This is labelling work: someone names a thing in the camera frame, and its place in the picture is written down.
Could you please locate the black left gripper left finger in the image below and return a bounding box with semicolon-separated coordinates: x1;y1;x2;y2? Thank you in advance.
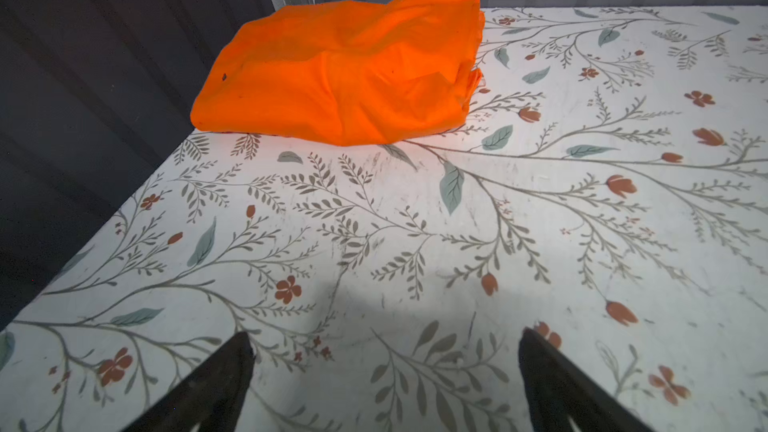
126;332;255;431

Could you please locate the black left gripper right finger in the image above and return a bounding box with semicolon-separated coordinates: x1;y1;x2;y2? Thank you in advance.
518;328;651;432

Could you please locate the folded orange t shirt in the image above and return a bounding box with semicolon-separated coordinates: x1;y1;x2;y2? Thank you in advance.
190;0;485;146

